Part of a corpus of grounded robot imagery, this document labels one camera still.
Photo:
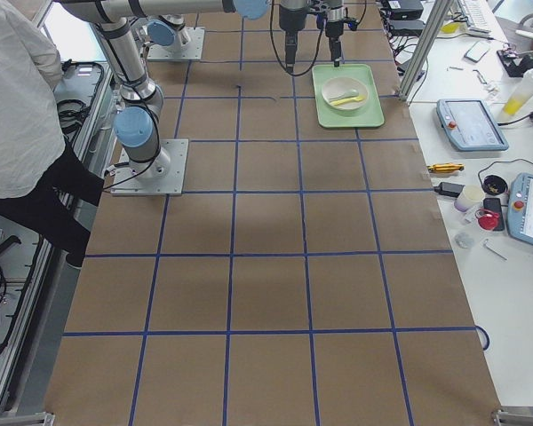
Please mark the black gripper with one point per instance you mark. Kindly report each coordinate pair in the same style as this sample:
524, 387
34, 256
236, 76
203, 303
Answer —
289, 19
334, 27

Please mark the white round plate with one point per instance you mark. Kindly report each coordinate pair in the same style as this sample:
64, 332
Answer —
338, 85

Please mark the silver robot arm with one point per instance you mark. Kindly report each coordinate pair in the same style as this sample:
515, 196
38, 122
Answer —
249, 10
110, 21

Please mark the yellow plastic fork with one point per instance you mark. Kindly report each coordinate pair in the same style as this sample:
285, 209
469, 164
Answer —
342, 101

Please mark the light green plastic spoon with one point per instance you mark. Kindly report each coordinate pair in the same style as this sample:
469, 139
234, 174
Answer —
347, 94

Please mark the light green rectangular tray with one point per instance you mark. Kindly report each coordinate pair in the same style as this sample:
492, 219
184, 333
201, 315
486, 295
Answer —
368, 116

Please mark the blue teach pendant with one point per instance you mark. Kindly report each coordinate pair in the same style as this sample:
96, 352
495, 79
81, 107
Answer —
519, 216
470, 126

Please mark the black power adapter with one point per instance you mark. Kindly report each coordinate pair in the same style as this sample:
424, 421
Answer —
449, 189

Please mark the white paper cup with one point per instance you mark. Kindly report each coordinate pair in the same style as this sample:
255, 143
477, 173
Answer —
470, 196

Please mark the person in white shirt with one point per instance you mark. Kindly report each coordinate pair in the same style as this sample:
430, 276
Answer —
36, 162

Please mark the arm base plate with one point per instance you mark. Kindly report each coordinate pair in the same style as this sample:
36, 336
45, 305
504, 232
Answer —
165, 176
175, 46

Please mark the aluminium frame post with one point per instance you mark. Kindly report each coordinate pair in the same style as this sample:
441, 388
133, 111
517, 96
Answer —
433, 25

